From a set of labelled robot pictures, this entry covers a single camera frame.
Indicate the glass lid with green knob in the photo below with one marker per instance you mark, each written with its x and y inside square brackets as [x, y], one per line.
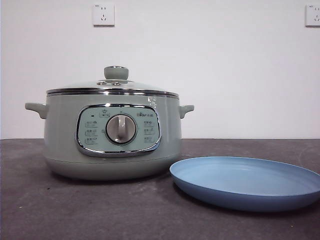
[116, 73]

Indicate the blue round plate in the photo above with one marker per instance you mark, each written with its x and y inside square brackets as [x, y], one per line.
[240, 180]

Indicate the white wall socket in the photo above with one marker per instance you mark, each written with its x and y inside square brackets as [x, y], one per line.
[313, 15]
[103, 15]

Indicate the pale green electric steamer pot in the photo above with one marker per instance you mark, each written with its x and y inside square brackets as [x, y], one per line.
[62, 140]

